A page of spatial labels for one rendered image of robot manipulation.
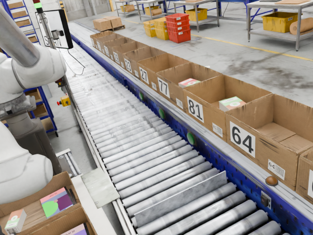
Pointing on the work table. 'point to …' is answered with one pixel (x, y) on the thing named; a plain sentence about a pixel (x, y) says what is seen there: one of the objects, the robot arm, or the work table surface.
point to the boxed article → (16, 222)
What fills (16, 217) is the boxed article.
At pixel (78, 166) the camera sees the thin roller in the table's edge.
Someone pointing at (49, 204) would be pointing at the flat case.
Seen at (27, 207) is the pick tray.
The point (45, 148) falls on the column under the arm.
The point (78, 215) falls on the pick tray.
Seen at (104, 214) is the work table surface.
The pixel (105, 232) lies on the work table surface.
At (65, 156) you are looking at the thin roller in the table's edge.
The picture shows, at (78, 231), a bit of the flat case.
